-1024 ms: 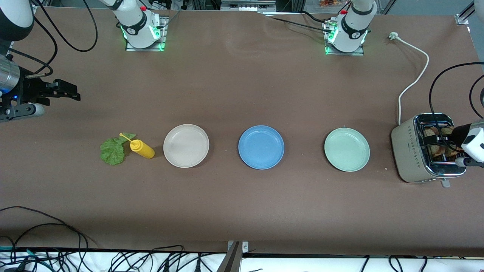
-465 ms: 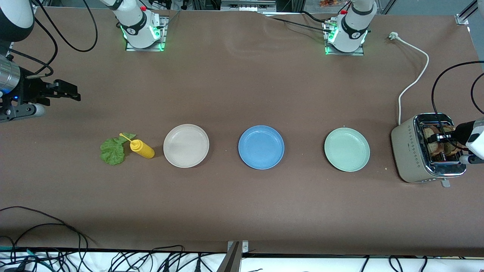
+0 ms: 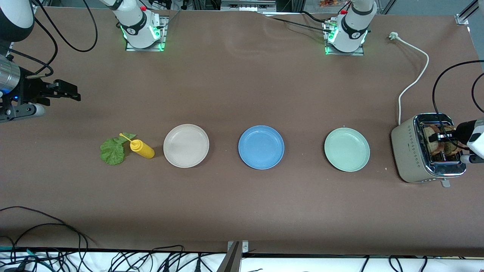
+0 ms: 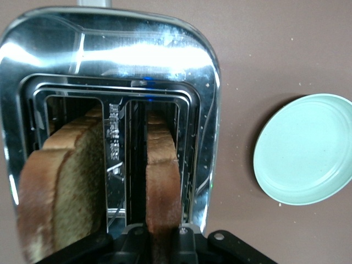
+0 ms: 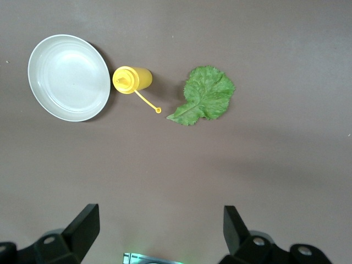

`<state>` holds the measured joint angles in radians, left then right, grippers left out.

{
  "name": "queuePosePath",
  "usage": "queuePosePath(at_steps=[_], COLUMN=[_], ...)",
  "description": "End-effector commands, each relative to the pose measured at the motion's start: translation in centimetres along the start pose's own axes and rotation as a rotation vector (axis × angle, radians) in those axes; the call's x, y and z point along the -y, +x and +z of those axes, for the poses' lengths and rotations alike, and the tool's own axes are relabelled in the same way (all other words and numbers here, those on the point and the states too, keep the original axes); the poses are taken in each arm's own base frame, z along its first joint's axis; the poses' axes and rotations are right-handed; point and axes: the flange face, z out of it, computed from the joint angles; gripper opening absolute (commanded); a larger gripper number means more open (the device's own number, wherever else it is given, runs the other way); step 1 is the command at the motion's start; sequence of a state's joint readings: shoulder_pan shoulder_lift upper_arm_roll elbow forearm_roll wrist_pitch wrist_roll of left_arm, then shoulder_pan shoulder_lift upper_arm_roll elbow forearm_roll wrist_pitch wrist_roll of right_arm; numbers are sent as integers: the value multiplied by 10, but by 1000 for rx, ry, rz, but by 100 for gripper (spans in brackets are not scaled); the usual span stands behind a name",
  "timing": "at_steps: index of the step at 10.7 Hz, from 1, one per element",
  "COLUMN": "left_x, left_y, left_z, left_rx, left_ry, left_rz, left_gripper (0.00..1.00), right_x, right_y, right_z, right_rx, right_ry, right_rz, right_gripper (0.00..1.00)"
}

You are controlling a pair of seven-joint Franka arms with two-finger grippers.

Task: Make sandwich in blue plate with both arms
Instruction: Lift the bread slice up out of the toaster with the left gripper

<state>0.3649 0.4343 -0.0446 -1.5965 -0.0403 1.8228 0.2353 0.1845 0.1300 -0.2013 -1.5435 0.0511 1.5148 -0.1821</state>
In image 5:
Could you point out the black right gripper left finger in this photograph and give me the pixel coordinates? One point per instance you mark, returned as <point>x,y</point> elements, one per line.
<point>77,236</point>

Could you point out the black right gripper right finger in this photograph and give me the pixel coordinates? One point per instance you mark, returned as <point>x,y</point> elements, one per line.
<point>239,242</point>

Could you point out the green lettuce leaf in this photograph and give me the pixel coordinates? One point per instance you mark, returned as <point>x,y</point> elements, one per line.
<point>207,94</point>

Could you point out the yellow squeeze bottle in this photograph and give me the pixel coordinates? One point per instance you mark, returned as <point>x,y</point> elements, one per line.
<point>136,78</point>

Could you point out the beige round plate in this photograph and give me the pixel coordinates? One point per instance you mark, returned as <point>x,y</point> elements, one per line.
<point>68,78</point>

